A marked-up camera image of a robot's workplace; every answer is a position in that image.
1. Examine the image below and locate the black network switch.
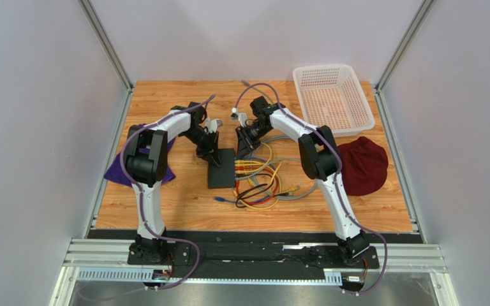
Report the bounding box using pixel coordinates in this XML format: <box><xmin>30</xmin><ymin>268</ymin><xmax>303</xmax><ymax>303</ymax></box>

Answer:
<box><xmin>207</xmin><ymin>149</ymin><xmax>235</xmax><ymax>189</ymax></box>

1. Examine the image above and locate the purple cloth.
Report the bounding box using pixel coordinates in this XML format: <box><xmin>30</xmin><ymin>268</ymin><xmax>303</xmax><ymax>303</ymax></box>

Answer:
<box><xmin>103</xmin><ymin>124</ymin><xmax>176</xmax><ymax>187</ymax></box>

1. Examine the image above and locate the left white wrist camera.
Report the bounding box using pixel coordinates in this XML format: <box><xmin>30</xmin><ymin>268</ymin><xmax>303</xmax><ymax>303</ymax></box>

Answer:
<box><xmin>205</xmin><ymin>117</ymin><xmax>223</xmax><ymax>133</ymax></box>

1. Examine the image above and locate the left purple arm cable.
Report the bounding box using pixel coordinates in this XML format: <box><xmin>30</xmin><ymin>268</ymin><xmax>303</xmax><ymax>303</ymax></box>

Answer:
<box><xmin>119</xmin><ymin>94</ymin><xmax>216</xmax><ymax>291</ymax></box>

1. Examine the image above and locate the red ethernet cable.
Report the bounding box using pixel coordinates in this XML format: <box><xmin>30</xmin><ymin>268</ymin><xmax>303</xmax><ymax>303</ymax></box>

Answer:
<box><xmin>235</xmin><ymin>165</ymin><xmax>280</xmax><ymax>205</ymax></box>

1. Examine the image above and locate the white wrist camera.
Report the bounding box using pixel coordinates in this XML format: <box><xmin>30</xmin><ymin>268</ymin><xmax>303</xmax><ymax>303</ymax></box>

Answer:
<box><xmin>205</xmin><ymin>117</ymin><xmax>223</xmax><ymax>133</ymax></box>
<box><xmin>230</xmin><ymin>107</ymin><xmax>248</xmax><ymax>127</ymax></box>

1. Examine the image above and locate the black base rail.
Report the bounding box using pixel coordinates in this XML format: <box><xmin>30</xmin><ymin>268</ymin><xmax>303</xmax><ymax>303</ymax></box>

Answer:
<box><xmin>87</xmin><ymin>229</ymin><xmax>422</xmax><ymax>281</ymax></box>

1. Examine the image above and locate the blue ethernet cable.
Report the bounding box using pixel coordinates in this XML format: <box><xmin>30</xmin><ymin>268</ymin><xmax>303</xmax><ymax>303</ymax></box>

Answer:
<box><xmin>213</xmin><ymin>157</ymin><xmax>278</xmax><ymax>205</ymax></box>

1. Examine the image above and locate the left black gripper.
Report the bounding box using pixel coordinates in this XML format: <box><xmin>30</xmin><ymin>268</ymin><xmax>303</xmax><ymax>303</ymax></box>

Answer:
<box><xmin>182</xmin><ymin>127</ymin><xmax>221</xmax><ymax>168</ymax></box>

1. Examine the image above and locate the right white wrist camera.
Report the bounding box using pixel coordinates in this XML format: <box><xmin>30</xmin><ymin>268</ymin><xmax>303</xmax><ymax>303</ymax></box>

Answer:
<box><xmin>230</xmin><ymin>107</ymin><xmax>248</xmax><ymax>127</ymax></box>

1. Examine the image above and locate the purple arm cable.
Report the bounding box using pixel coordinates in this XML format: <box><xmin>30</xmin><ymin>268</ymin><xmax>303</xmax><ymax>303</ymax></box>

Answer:
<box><xmin>119</xmin><ymin>94</ymin><xmax>216</xmax><ymax>291</ymax></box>
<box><xmin>234</xmin><ymin>82</ymin><xmax>388</xmax><ymax>296</ymax></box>

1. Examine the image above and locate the black ethernet cable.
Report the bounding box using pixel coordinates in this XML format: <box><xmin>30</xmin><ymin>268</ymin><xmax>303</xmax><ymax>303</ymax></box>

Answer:
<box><xmin>233</xmin><ymin>173</ymin><xmax>288</xmax><ymax>208</ymax></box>

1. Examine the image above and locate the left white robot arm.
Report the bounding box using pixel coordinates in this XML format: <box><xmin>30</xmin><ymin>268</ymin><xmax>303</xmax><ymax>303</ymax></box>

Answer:
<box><xmin>119</xmin><ymin>101</ymin><xmax>222</xmax><ymax>261</ymax></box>

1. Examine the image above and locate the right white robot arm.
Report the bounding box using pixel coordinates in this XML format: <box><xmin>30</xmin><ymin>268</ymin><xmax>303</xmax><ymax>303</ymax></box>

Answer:
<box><xmin>231</xmin><ymin>96</ymin><xmax>369</xmax><ymax>259</ymax></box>

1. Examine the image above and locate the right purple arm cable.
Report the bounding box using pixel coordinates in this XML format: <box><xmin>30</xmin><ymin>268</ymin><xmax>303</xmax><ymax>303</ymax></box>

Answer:
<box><xmin>234</xmin><ymin>82</ymin><xmax>388</xmax><ymax>296</ymax></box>

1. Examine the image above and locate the white plastic basket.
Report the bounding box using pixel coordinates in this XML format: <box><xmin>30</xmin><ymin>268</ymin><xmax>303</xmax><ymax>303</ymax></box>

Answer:
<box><xmin>292</xmin><ymin>64</ymin><xmax>375</xmax><ymax>137</ymax></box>

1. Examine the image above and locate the dark red cap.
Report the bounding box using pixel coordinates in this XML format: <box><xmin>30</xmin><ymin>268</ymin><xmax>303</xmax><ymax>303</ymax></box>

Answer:
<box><xmin>338</xmin><ymin>136</ymin><xmax>389</xmax><ymax>196</ymax></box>

